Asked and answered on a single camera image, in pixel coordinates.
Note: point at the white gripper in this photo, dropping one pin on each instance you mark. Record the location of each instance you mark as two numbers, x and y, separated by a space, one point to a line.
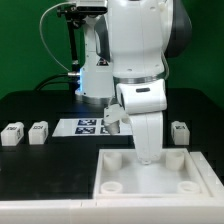
144 104

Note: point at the white square tabletop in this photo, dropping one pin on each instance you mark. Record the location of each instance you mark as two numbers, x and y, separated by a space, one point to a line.
121 175

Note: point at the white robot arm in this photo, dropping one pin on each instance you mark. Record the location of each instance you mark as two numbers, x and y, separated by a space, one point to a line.
127 43

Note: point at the white L-shaped obstacle fence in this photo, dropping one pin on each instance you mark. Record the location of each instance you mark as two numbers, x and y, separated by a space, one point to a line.
59 190

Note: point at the white sheet with tags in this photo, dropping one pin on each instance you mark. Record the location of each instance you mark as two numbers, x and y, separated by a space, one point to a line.
80 127

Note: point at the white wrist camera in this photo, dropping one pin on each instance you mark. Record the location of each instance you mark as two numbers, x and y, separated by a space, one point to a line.
113 115

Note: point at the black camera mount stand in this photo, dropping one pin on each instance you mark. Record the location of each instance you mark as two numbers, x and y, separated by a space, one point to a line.
75 14

